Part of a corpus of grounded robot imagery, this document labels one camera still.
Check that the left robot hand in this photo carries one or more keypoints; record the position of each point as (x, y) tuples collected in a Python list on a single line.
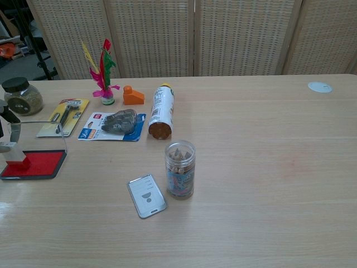
[(14, 120)]

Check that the small red stamp block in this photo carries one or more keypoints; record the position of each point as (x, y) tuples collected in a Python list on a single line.
[(15, 155)]

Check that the red ink pad clear lid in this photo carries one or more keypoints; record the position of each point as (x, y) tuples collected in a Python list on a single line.
[(44, 164)]

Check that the glass jar black lid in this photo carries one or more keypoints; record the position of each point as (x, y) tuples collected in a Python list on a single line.
[(25, 97)]

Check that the razor in yellow blister pack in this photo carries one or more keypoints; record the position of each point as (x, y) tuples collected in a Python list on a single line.
[(65, 117)]

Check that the orange background object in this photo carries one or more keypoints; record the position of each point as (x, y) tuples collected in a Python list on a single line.
[(7, 49)]

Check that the black tripod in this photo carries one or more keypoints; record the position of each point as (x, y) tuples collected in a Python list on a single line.
[(39, 53)]

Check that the colourful feather shuttlecock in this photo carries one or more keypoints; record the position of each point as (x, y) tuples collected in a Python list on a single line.
[(105, 89)]

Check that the correction tape blue blister pack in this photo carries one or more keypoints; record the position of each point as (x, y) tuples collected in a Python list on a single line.
[(117, 125)]

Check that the orange plastic block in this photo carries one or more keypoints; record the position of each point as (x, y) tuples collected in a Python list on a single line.
[(133, 97)]

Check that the white bottle orange cap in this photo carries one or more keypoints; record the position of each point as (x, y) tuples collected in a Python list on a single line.
[(161, 109)]

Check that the white card holder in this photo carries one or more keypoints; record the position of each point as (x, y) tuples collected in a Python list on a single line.
[(146, 196)]

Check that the clear plastic jar of cones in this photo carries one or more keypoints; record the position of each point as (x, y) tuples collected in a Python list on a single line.
[(180, 173)]

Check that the woven folding screen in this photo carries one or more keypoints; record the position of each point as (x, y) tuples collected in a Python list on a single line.
[(237, 36)]

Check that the white round table grommet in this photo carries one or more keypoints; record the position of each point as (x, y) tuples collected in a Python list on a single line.
[(320, 87)]

